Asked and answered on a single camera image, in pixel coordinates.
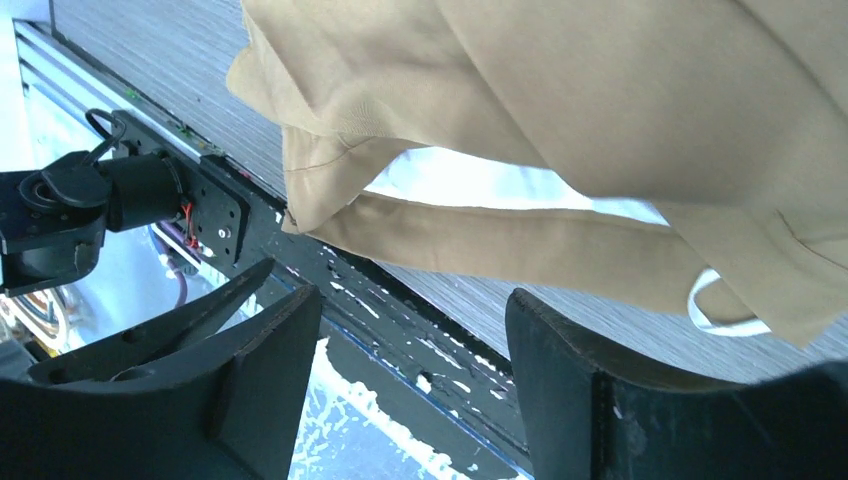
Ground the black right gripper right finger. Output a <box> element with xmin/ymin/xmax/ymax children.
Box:
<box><xmin>505</xmin><ymin>289</ymin><xmax>847</xmax><ymax>479</ymax></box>

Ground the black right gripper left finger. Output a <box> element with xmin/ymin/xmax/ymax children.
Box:
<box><xmin>1</xmin><ymin>259</ymin><xmax>322</xmax><ymax>479</ymax></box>

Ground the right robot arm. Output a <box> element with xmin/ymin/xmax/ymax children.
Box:
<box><xmin>1</xmin><ymin>109</ymin><xmax>847</xmax><ymax>479</ymax></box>

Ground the tan garment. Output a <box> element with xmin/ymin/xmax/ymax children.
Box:
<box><xmin>227</xmin><ymin>1</ymin><xmax>847</xmax><ymax>346</ymax></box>

